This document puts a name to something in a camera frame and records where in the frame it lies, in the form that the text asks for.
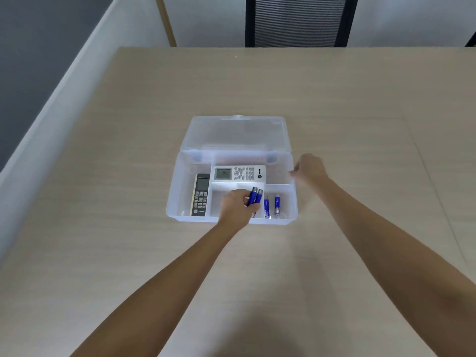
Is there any person's left hand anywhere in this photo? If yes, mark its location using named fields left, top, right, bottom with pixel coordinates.
left=217, top=189, right=261, bottom=231

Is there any person's right hand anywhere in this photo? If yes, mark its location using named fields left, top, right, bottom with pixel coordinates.
left=289, top=153, right=330, bottom=190

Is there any clear plastic storage box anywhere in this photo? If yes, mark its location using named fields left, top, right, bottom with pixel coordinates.
left=165, top=115, right=299, bottom=225

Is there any person's left forearm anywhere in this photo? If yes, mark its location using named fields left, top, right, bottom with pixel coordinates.
left=70, top=218, right=244, bottom=357

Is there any person's right forearm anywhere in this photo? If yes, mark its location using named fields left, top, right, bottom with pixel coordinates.
left=312, top=178, right=476, bottom=357

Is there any white remote control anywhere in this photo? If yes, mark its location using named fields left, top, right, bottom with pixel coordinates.
left=211, top=165, right=267, bottom=182

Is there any black remote control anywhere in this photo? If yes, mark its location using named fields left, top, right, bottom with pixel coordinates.
left=191, top=173, right=211, bottom=217

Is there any black mesh office chair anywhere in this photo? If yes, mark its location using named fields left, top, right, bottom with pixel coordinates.
left=244, top=0, right=360, bottom=48

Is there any white partition panel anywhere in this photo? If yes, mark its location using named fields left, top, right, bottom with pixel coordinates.
left=0, top=0, right=168, bottom=253

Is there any wooden post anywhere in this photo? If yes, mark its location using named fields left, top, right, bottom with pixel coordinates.
left=154, top=0, right=178, bottom=48

